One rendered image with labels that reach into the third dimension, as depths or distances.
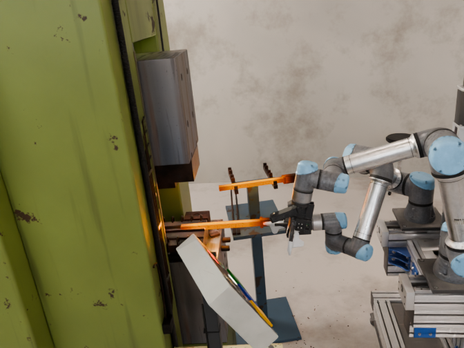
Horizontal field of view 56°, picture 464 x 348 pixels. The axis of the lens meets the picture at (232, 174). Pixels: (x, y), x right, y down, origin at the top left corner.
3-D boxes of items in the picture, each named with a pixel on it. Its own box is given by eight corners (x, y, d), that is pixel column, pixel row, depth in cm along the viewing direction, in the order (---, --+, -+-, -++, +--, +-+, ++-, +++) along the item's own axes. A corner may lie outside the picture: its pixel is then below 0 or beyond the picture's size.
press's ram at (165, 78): (200, 134, 203) (190, 46, 188) (189, 163, 167) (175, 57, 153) (113, 141, 206) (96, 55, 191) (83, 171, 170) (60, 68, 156)
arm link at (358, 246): (407, 156, 188) (372, 264, 188) (384, 151, 196) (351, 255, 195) (396, 149, 180) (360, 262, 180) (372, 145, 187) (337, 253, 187)
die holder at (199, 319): (230, 291, 236) (223, 218, 220) (227, 342, 201) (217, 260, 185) (130, 296, 240) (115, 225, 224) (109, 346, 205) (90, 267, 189)
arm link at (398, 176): (410, 199, 225) (364, 170, 187) (384, 191, 236) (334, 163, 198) (418, 177, 226) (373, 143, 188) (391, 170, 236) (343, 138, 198)
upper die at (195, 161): (199, 163, 194) (197, 143, 190) (194, 181, 175) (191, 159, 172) (108, 170, 197) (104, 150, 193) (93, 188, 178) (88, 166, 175)
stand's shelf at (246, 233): (273, 202, 272) (273, 199, 271) (288, 233, 235) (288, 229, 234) (225, 208, 269) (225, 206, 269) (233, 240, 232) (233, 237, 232)
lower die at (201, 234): (208, 233, 207) (206, 217, 204) (204, 256, 188) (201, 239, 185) (122, 238, 210) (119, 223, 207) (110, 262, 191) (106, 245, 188)
